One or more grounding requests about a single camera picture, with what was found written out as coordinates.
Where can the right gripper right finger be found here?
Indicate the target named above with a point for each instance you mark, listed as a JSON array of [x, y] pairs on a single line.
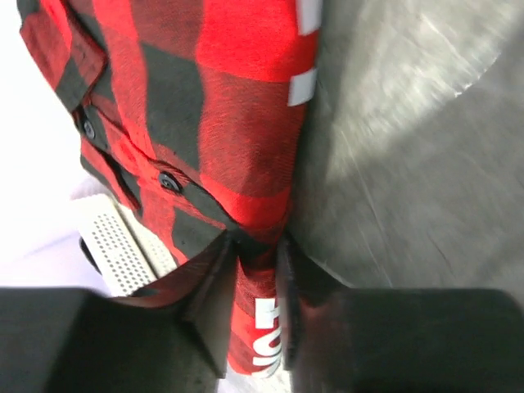
[[337, 338]]

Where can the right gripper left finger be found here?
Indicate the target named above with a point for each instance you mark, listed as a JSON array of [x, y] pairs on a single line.
[[170, 336]]

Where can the red black plaid shirt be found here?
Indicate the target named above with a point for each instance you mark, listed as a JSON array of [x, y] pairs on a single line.
[[190, 113]]

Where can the white plastic laundry basket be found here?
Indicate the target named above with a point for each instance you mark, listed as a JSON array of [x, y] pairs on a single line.
[[128, 255]]

